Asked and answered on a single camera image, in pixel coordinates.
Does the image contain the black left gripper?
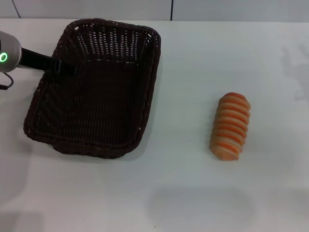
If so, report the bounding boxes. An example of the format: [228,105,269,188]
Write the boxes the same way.
[18,47,78,77]

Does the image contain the orange striped spiral bread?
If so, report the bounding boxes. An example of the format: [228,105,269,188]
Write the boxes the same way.
[209,91,252,161]

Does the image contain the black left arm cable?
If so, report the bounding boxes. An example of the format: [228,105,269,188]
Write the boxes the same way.
[0,72,14,91]

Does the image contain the dark brown wicker basket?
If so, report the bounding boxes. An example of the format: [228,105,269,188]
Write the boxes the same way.
[23,17,162,160]

